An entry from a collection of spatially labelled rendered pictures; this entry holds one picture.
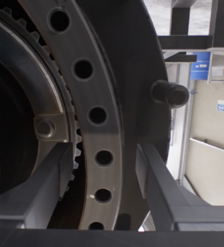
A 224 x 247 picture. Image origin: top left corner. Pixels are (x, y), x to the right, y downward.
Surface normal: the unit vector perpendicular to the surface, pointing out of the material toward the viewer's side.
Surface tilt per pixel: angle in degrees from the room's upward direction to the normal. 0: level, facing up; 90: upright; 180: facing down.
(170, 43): 90
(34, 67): 90
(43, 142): 90
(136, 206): 90
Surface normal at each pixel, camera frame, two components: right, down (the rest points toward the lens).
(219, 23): -0.08, 0.25
